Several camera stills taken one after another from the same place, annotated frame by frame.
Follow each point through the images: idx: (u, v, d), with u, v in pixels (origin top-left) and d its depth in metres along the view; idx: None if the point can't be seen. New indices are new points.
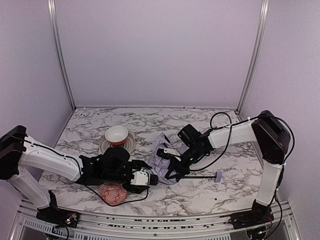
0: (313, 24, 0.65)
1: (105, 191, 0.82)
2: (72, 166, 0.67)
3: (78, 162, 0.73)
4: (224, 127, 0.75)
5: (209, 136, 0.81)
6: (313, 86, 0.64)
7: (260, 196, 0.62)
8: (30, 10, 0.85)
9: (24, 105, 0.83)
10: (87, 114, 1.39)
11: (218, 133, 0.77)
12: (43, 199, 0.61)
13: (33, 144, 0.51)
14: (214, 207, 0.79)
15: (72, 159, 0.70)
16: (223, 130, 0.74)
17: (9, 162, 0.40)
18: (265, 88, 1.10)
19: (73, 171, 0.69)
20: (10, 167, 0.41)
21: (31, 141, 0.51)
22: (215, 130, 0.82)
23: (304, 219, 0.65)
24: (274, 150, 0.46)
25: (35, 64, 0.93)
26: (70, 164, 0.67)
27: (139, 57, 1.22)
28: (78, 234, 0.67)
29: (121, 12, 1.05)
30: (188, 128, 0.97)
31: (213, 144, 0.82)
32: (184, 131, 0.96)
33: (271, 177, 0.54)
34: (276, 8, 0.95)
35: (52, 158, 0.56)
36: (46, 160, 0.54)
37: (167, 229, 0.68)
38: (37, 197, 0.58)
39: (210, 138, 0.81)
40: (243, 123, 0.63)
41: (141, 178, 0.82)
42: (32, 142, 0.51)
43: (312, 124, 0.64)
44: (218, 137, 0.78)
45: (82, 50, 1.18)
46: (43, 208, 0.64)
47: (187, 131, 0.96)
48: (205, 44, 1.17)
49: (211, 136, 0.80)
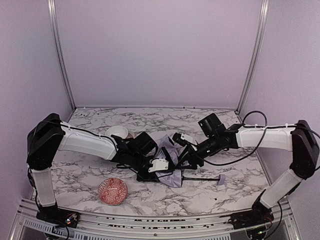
0: (313, 24, 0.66)
1: (105, 192, 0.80)
2: (108, 143, 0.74)
3: (112, 140, 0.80)
4: (256, 128, 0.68)
5: (237, 133, 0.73)
6: (313, 86, 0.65)
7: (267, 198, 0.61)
8: (29, 10, 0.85)
9: (25, 105, 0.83)
10: (87, 114, 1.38)
11: (249, 132, 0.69)
12: (52, 198, 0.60)
13: (69, 128, 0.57)
14: (214, 207, 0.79)
15: (106, 138, 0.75)
16: (255, 130, 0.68)
17: (50, 148, 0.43)
18: (265, 88, 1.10)
19: (109, 149, 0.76)
20: (50, 154, 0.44)
21: (67, 125, 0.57)
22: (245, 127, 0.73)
23: (304, 218, 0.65)
24: (306, 165, 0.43)
25: (35, 63, 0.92)
26: (105, 142, 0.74)
27: (139, 57, 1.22)
28: (79, 234, 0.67)
29: (121, 12, 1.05)
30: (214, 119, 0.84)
31: (240, 143, 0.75)
32: (207, 122, 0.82)
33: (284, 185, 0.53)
34: (276, 8, 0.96)
35: (89, 138, 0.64)
36: (83, 141, 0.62)
37: (166, 228, 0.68)
38: (48, 193, 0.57)
39: (237, 136, 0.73)
40: (278, 129, 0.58)
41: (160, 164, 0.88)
42: (68, 127, 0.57)
43: (312, 124, 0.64)
44: (250, 136, 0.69)
45: (82, 50, 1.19)
46: (47, 206, 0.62)
47: (212, 122, 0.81)
48: (205, 43, 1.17)
49: (240, 134, 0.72)
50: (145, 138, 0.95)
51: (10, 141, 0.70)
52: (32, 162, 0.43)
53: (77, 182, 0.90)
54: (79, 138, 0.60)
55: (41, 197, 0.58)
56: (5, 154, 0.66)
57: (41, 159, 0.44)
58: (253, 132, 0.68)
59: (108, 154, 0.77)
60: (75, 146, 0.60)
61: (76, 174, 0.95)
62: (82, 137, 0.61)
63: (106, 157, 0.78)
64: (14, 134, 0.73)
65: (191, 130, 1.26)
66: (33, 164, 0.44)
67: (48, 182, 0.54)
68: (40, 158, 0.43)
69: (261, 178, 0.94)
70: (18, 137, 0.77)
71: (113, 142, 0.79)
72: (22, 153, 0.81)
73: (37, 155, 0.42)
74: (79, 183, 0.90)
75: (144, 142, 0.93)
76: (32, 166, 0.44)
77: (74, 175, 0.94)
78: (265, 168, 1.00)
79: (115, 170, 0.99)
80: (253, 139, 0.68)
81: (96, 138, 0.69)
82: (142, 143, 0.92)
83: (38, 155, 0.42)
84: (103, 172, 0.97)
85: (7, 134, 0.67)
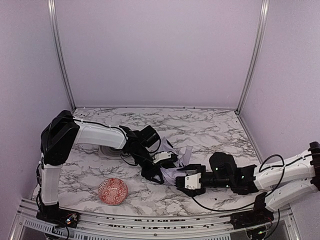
0: (313, 24, 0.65)
1: (105, 192, 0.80)
2: (118, 133, 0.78)
3: (122, 130, 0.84)
4: (273, 168, 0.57)
5: (254, 180, 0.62)
6: (312, 86, 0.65)
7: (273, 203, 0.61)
8: (29, 10, 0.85)
9: (25, 105, 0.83)
10: (87, 114, 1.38)
11: (267, 177, 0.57)
12: (55, 195, 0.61)
13: (82, 122, 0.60)
14: (214, 207, 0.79)
15: (116, 129, 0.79)
16: (272, 172, 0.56)
17: (66, 144, 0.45)
18: (265, 88, 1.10)
19: (120, 138, 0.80)
20: (66, 149, 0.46)
21: (80, 120, 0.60)
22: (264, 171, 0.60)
23: (304, 219, 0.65)
24: None
25: (35, 63, 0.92)
26: (117, 132, 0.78)
27: (139, 58, 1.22)
28: (78, 234, 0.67)
29: (121, 12, 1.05)
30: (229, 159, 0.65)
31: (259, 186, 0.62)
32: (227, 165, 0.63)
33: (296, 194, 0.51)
34: (276, 8, 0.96)
35: (102, 130, 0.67)
36: (97, 132, 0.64)
37: (167, 229, 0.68)
38: (53, 193, 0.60)
39: (257, 183, 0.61)
40: (296, 163, 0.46)
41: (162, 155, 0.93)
42: (81, 121, 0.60)
43: (312, 124, 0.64)
44: (269, 178, 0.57)
45: (82, 50, 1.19)
46: (50, 204, 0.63)
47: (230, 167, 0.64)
48: (205, 43, 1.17)
49: (257, 180, 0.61)
50: (149, 130, 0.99)
51: (9, 141, 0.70)
52: (50, 157, 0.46)
53: (77, 182, 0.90)
54: (94, 129, 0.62)
55: (45, 196, 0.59)
56: (5, 154, 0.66)
57: (58, 154, 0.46)
58: (268, 176, 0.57)
59: (119, 144, 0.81)
60: (90, 138, 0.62)
61: (76, 174, 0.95)
62: (96, 128, 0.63)
63: (117, 146, 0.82)
64: (14, 134, 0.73)
65: (191, 130, 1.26)
66: (51, 159, 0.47)
67: (57, 178, 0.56)
68: (57, 152, 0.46)
69: None
70: (18, 137, 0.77)
71: (123, 131, 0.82)
72: (22, 153, 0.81)
73: (54, 151, 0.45)
74: (79, 183, 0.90)
75: (148, 135, 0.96)
76: (50, 161, 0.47)
77: (74, 175, 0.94)
78: None
79: (115, 170, 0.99)
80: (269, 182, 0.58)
81: (107, 129, 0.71)
82: (149, 135, 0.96)
83: (56, 150, 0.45)
84: (103, 172, 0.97)
85: (7, 134, 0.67)
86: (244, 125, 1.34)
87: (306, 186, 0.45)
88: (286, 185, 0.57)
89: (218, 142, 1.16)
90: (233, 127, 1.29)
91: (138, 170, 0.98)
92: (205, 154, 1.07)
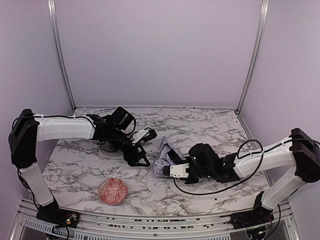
0: (313, 23, 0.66)
1: (105, 192, 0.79)
2: (84, 123, 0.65)
3: (89, 118, 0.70)
4: (251, 154, 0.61)
5: (234, 167, 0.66)
6: (313, 85, 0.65)
7: (266, 200, 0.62)
8: (30, 11, 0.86)
9: (25, 105, 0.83)
10: (87, 114, 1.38)
11: (246, 163, 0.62)
12: (48, 195, 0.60)
13: (43, 118, 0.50)
14: (214, 207, 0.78)
15: (82, 118, 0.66)
16: (250, 158, 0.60)
17: (29, 143, 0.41)
18: (266, 88, 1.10)
19: (87, 128, 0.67)
20: (31, 148, 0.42)
21: (40, 115, 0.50)
22: (241, 158, 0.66)
23: (304, 219, 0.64)
24: (314, 171, 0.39)
25: (35, 63, 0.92)
26: (82, 122, 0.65)
27: (139, 57, 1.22)
28: (78, 234, 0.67)
29: (121, 12, 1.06)
30: (205, 148, 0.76)
31: (240, 174, 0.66)
32: (204, 152, 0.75)
33: (290, 188, 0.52)
34: (276, 8, 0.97)
35: (66, 122, 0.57)
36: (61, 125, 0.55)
37: (167, 228, 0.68)
38: (42, 194, 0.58)
39: (237, 169, 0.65)
40: (275, 148, 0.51)
41: (140, 133, 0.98)
42: (41, 116, 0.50)
43: (312, 123, 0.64)
44: (248, 164, 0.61)
45: (81, 50, 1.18)
46: (46, 204, 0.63)
47: (208, 156, 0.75)
48: (205, 43, 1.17)
49: (237, 167, 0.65)
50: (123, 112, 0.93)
51: None
52: (18, 161, 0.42)
53: (77, 182, 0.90)
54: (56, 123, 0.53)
55: (36, 196, 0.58)
56: (5, 154, 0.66)
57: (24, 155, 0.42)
58: (245, 162, 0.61)
59: (89, 133, 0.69)
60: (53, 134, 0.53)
61: (76, 174, 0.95)
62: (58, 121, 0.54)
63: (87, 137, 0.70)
64: None
65: (191, 130, 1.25)
66: (18, 163, 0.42)
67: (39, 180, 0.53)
68: (23, 154, 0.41)
69: (261, 178, 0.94)
70: None
71: (89, 119, 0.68)
72: None
73: (19, 153, 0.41)
74: (79, 183, 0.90)
75: (122, 117, 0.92)
76: (18, 165, 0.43)
77: (74, 175, 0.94)
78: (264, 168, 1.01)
79: (115, 170, 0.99)
80: (249, 169, 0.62)
81: (72, 120, 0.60)
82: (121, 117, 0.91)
83: (20, 152, 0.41)
84: (103, 172, 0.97)
85: (7, 135, 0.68)
86: (245, 124, 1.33)
87: (293, 178, 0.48)
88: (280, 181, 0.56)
89: (218, 142, 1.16)
90: (233, 127, 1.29)
91: (138, 170, 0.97)
92: None
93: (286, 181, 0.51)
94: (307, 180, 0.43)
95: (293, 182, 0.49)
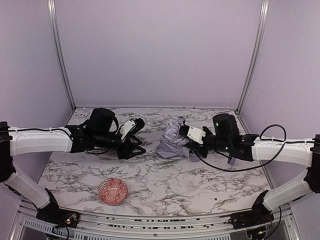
0: (313, 23, 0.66)
1: (105, 192, 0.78)
2: (60, 135, 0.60)
3: (66, 130, 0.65)
4: (274, 140, 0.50)
5: (251, 145, 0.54)
6: (313, 85, 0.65)
7: (269, 199, 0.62)
8: (30, 11, 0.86)
9: (24, 104, 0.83)
10: (87, 114, 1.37)
11: (266, 146, 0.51)
12: (43, 196, 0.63)
13: (17, 131, 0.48)
14: (214, 207, 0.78)
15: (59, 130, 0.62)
16: (271, 144, 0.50)
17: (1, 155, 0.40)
18: (266, 88, 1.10)
19: (64, 140, 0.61)
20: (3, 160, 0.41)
21: (14, 128, 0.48)
22: (261, 140, 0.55)
23: (304, 219, 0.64)
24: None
25: (35, 63, 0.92)
26: (58, 134, 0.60)
27: (139, 57, 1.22)
28: (78, 234, 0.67)
29: (121, 12, 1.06)
30: (230, 118, 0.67)
31: (253, 156, 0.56)
32: (228, 122, 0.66)
33: (293, 194, 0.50)
34: (276, 8, 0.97)
35: (38, 136, 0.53)
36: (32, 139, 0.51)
37: (167, 229, 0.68)
38: (34, 197, 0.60)
39: (253, 149, 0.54)
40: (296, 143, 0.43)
41: (126, 126, 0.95)
42: (16, 130, 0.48)
43: (312, 123, 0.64)
44: (267, 149, 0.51)
45: (81, 50, 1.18)
46: (45, 205, 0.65)
47: (231, 126, 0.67)
48: (205, 43, 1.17)
49: (253, 145, 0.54)
50: (98, 114, 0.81)
51: None
52: None
53: (77, 182, 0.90)
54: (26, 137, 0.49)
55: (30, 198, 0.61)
56: None
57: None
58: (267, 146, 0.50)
59: (67, 146, 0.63)
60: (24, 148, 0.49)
61: (76, 174, 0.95)
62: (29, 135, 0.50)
63: (66, 149, 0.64)
64: None
65: None
66: None
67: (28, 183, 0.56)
68: None
69: (261, 178, 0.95)
70: None
71: (67, 132, 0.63)
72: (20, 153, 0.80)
73: None
74: (79, 183, 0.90)
75: (97, 119, 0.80)
76: None
77: (74, 175, 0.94)
78: (265, 168, 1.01)
79: (115, 170, 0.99)
80: (267, 153, 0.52)
81: (46, 133, 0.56)
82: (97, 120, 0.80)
83: None
84: (103, 172, 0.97)
85: None
86: (245, 124, 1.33)
87: (300, 183, 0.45)
88: (286, 185, 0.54)
89: None
90: None
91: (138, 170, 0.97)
92: None
93: (293, 185, 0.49)
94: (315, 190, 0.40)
95: (299, 187, 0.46)
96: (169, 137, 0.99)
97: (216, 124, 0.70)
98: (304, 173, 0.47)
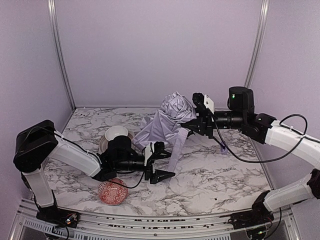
0: (314, 23, 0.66)
1: (105, 191, 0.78)
2: (92, 160, 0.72)
3: (98, 158, 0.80)
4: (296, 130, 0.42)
5: (269, 128, 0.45)
6: (312, 85, 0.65)
7: (269, 200, 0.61)
8: (29, 10, 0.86)
9: (25, 104, 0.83)
10: (87, 114, 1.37)
11: (285, 134, 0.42)
12: (50, 197, 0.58)
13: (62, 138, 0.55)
14: (214, 207, 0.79)
15: (92, 155, 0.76)
16: (291, 134, 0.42)
17: (41, 155, 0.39)
18: (266, 87, 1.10)
19: (94, 166, 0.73)
20: (39, 158, 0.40)
21: (61, 135, 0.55)
22: (280, 124, 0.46)
23: (304, 219, 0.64)
24: None
25: (34, 62, 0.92)
26: (92, 159, 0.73)
27: (139, 57, 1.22)
28: (78, 234, 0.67)
29: (122, 12, 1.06)
30: (250, 91, 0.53)
31: (266, 139, 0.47)
32: (247, 96, 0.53)
33: (294, 197, 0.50)
34: (276, 8, 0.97)
35: (78, 152, 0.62)
36: (73, 153, 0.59)
37: (167, 229, 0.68)
38: (44, 195, 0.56)
39: (269, 133, 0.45)
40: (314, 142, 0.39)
41: (146, 153, 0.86)
42: (61, 137, 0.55)
43: (311, 123, 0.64)
44: (285, 138, 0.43)
45: (81, 50, 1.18)
46: (47, 205, 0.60)
47: (249, 101, 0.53)
48: (205, 43, 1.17)
49: (272, 130, 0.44)
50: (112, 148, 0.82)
51: (9, 140, 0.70)
52: (20, 164, 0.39)
53: (77, 182, 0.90)
54: (70, 149, 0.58)
55: (38, 197, 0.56)
56: (4, 155, 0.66)
57: (29, 163, 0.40)
58: (287, 134, 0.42)
59: (92, 172, 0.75)
60: (62, 157, 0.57)
61: (76, 174, 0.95)
62: (72, 149, 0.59)
63: (89, 173, 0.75)
64: (13, 134, 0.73)
65: None
66: (19, 166, 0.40)
67: (43, 182, 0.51)
68: (27, 161, 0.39)
69: (261, 178, 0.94)
70: None
71: (98, 161, 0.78)
72: None
73: (25, 159, 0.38)
74: (79, 183, 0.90)
75: (112, 151, 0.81)
76: (19, 168, 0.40)
77: (74, 175, 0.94)
78: (265, 168, 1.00)
79: None
80: (279, 142, 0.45)
81: (84, 153, 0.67)
82: (113, 152, 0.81)
83: (27, 159, 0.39)
84: None
85: (7, 135, 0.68)
86: None
87: (303, 187, 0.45)
88: (287, 187, 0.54)
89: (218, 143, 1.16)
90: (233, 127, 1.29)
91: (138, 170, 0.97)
92: (205, 154, 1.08)
93: (295, 188, 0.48)
94: (315, 192, 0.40)
95: (302, 190, 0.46)
96: (173, 108, 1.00)
97: (232, 96, 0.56)
98: (307, 176, 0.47)
